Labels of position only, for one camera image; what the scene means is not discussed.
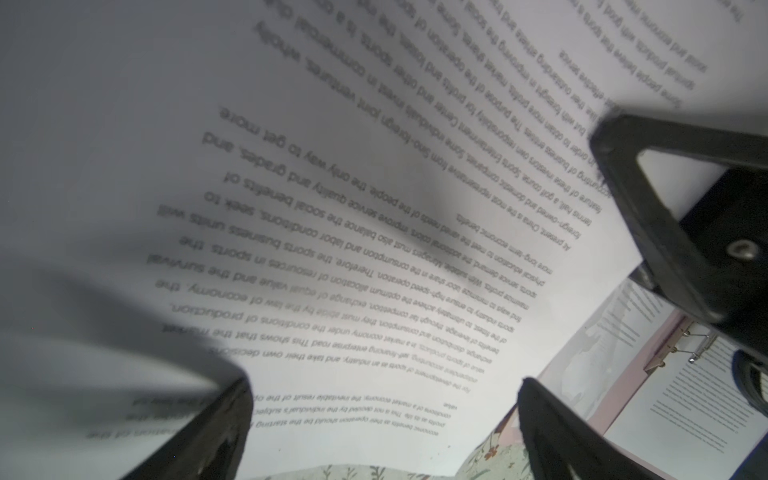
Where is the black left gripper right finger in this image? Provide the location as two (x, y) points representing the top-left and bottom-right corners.
(518, 378), (654, 480)

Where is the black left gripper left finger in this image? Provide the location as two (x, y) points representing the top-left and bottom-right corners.
(125, 377), (254, 480)

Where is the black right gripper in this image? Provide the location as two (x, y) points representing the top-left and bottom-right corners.
(590, 114), (767, 364)

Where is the pink file folder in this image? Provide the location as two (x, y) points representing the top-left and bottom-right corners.
(497, 311), (691, 448)

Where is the underlying white paper sheet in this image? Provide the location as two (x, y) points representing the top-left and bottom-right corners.
(1, 1), (767, 479)

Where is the metal folder clip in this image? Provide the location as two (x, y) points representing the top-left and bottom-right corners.
(644, 319), (719, 375)

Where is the floral patterned table mat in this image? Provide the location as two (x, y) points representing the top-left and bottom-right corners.
(264, 439), (533, 480)

